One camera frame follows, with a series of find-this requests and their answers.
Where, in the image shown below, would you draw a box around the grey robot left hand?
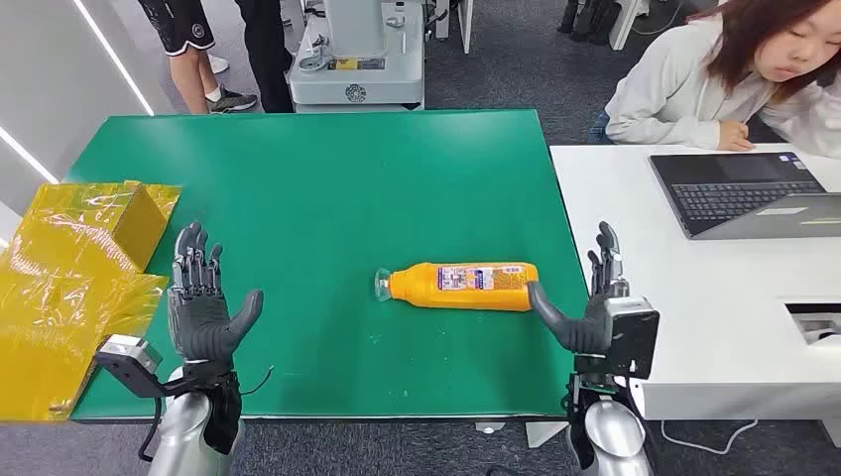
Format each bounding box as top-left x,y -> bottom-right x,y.
167,221 -> 266,366

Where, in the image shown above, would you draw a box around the person's hand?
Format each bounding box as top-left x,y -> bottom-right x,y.
716,120 -> 757,153

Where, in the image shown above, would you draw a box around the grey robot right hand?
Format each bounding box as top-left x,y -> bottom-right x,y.
527,221 -> 632,356

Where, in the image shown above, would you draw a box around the orange detergent bottle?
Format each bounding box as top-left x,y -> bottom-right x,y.
374,261 -> 541,312

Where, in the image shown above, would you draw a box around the dark grey laptop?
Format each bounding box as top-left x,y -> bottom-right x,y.
649,151 -> 841,241

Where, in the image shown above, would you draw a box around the white desk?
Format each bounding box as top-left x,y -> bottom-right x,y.
549,143 -> 841,448

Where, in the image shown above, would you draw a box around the large yellow film-wrapped box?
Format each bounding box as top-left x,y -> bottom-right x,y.
0,180 -> 183,421

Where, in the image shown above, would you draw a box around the white furniture leg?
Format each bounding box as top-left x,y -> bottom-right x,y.
434,0 -> 474,56
607,0 -> 652,52

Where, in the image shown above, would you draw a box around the green table mat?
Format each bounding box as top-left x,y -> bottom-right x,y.
65,109 -> 589,421

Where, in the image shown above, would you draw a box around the black objects on floor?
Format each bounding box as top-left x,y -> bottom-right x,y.
556,0 -> 622,46

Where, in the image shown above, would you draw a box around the person's bare legs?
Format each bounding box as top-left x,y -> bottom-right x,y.
136,0 -> 259,115

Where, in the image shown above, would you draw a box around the person's legs in black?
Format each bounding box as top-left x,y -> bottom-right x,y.
234,0 -> 295,114

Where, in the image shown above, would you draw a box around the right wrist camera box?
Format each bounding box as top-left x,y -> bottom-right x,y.
604,297 -> 661,381

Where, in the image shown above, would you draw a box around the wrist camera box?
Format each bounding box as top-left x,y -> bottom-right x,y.
94,334 -> 166,400
604,297 -> 661,381

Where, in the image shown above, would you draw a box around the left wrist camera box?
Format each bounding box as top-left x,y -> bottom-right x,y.
94,334 -> 166,400

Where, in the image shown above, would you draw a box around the thin black wire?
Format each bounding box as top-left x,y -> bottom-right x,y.
239,366 -> 276,397

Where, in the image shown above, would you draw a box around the large white table bracket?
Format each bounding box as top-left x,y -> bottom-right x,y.
525,421 -> 570,450

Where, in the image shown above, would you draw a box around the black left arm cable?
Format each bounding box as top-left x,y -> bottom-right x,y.
138,394 -> 165,463

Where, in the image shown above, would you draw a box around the white cable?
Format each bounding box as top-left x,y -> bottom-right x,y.
660,418 -> 760,456

